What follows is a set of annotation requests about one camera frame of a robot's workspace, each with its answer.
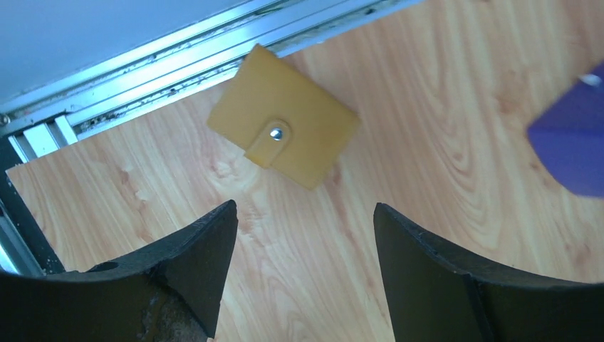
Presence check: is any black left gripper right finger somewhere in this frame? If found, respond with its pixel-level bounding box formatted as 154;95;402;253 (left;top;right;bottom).
373;203;603;341

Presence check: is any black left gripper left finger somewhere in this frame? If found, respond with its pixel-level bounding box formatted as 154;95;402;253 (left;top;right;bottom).
1;200;238;341

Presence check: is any purple metronome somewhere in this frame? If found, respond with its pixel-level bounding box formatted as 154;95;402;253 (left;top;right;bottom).
526;63;603;198

